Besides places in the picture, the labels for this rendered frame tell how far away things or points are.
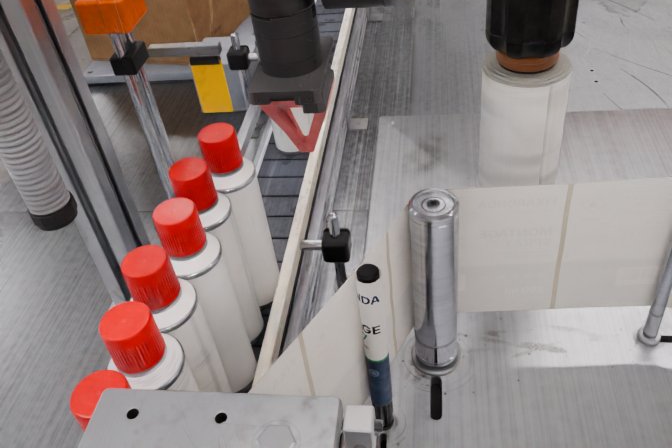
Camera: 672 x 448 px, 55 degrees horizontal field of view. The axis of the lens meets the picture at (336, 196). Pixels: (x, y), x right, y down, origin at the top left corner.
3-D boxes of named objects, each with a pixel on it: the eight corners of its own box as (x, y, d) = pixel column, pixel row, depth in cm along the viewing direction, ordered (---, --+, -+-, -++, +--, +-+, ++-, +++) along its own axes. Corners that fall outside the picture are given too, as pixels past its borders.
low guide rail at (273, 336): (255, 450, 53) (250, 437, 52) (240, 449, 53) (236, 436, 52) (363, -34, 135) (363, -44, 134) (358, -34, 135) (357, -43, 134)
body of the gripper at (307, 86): (336, 52, 64) (327, -21, 59) (322, 108, 56) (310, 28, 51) (271, 55, 65) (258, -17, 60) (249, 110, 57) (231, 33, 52)
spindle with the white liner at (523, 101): (560, 231, 71) (601, -41, 52) (476, 231, 72) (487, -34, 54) (549, 180, 78) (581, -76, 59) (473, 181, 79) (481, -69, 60)
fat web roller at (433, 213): (461, 378, 58) (465, 222, 46) (410, 376, 59) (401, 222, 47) (460, 337, 62) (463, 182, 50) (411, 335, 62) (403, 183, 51)
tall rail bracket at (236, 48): (288, 132, 101) (270, 35, 91) (243, 134, 102) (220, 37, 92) (292, 121, 104) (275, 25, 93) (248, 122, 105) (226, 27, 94)
